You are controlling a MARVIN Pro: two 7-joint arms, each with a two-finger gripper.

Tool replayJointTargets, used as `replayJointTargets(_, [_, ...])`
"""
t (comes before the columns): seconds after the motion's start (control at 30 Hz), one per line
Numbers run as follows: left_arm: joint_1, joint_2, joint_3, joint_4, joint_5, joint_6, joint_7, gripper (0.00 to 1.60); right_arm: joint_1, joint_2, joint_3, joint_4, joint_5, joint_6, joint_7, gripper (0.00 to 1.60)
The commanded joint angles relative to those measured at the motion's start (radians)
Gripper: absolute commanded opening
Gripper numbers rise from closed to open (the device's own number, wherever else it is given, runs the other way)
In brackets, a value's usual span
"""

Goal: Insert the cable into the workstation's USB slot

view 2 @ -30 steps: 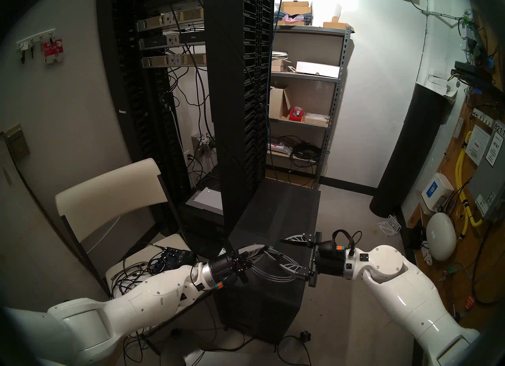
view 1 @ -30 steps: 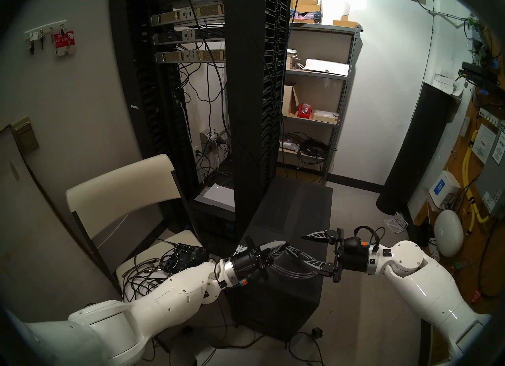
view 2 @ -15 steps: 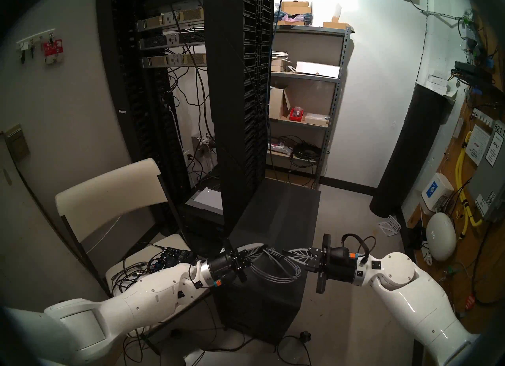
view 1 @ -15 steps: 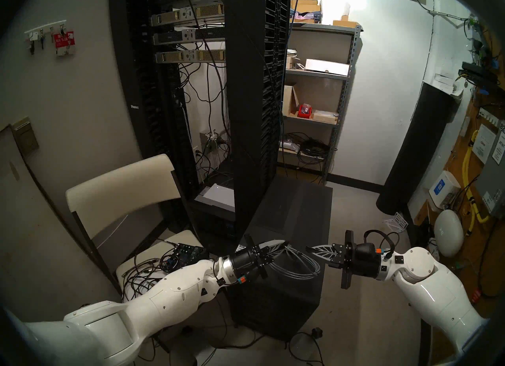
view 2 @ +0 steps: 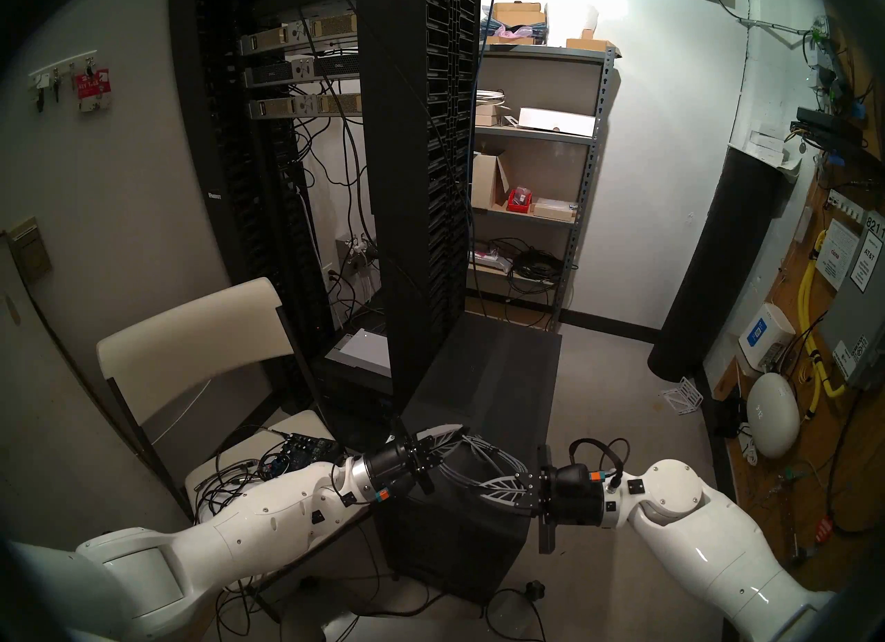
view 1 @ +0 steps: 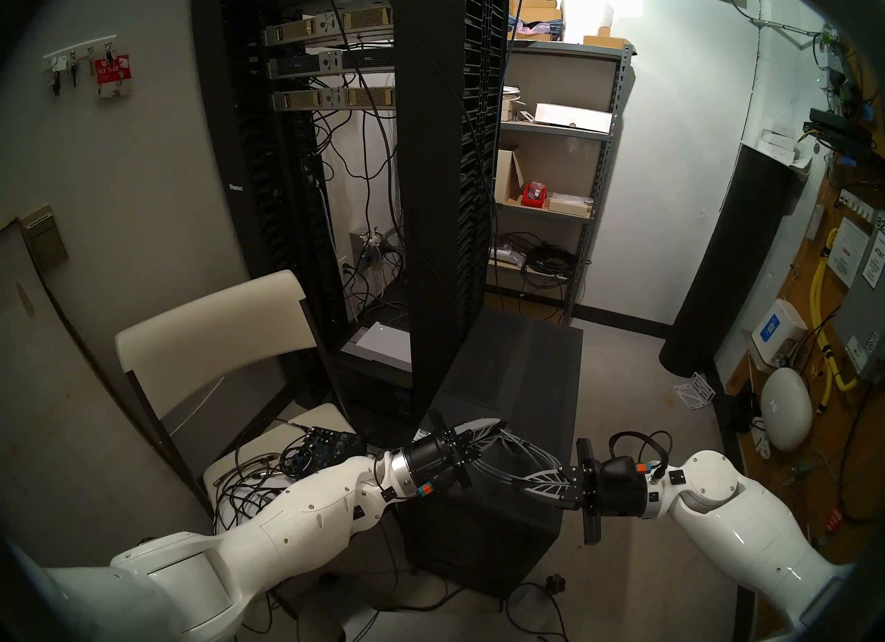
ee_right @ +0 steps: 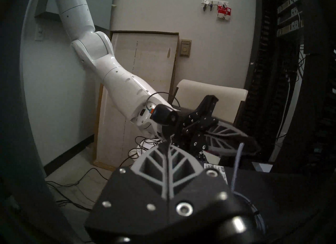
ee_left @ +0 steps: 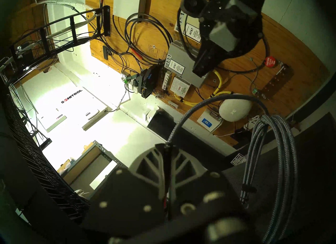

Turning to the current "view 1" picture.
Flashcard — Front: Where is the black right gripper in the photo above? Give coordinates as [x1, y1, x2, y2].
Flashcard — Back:
[515, 437, 652, 546]

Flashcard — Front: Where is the wall power outlet box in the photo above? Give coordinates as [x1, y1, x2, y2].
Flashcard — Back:
[350, 228, 403, 269]

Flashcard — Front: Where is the grey metal electrical box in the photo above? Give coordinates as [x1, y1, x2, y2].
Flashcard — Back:
[832, 211, 885, 383]

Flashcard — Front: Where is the white flat network device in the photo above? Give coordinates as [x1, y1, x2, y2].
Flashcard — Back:
[342, 321, 414, 373]

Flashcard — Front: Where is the white oval router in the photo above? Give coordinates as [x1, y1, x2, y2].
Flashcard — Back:
[760, 367, 814, 453]

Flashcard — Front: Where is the black power adapter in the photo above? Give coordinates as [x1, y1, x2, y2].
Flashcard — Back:
[725, 390, 760, 435]

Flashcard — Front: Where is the stack of small white cartons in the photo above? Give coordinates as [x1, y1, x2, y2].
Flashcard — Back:
[758, 128, 815, 168]

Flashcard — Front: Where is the white wire rack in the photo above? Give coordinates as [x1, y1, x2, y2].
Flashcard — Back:
[673, 372, 717, 411]

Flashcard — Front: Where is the black electronics board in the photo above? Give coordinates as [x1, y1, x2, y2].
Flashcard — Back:
[280, 426, 367, 479]

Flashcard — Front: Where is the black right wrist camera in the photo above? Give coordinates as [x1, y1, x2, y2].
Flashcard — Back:
[600, 454, 651, 480]

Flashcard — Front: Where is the white key rack with keys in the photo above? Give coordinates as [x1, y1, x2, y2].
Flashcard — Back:
[42, 34, 119, 99]

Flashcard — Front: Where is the yellow conduit cable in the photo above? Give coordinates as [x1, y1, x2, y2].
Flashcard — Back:
[810, 227, 859, 415]

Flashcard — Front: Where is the black Dell rack server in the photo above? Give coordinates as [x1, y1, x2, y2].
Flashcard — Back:
[267, 47, 397, 81]

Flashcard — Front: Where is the black workstation tower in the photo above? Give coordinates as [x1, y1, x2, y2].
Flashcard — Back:
[398, 305, 585, 601]

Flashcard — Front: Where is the white notice paper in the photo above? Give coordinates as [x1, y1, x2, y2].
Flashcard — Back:
[827, 217, 871, 290]

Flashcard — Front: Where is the grey braided USB cable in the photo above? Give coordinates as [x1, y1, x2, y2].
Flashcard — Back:
[477, 428, 562, 491]

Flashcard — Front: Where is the white box with blue label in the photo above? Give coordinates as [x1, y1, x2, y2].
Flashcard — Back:
[751, 298, 809, 369]

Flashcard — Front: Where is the open cardboard box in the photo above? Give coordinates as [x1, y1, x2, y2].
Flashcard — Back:
[494, 149, 528, 206]

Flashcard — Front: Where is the large brown cardboard box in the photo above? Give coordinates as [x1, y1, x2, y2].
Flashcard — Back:
[510, 0, 565, 42]

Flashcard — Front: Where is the beige wall plate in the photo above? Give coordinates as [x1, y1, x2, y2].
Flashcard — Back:
[19, 204, 69, 276]

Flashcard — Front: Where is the tangle of thin black cables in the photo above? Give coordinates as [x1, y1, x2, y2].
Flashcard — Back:
[213, 433, 319, 531]

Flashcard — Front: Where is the flat tan box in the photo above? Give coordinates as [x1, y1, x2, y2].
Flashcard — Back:
[546, 193, 595, 219]

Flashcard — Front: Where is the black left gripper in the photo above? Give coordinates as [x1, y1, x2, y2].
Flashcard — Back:
[401, 409, 516, 495]

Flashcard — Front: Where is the white flat box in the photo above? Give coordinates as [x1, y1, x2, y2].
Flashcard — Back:
[534, 102, 615, 134]

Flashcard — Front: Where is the black plug with cord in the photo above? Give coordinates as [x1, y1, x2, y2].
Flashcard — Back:
[503, 574, 568, 642]

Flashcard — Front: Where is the grey metal shelving unit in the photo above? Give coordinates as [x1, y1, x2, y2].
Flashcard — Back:
[486, 40, 637, 325]

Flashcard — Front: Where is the black modem box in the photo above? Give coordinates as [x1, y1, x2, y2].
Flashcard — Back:
[802, 108, 870, 154]

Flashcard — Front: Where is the coil of black cable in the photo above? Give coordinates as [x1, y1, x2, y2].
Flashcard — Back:
[519, 243, 580, 290]

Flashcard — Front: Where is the black server rack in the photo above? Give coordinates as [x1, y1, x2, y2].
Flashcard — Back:
[190, 0, 514, 417]

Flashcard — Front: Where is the red and white tag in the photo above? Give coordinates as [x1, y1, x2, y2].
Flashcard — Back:
[93, 54, 133, 99]

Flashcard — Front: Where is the cream folding chair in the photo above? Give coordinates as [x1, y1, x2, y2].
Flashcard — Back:
[115, 269, 378, 621]

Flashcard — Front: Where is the beige rack server unit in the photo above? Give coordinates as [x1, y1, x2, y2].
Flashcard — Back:
[261, 7, 395, 47]
[271, 85, 397, 113]

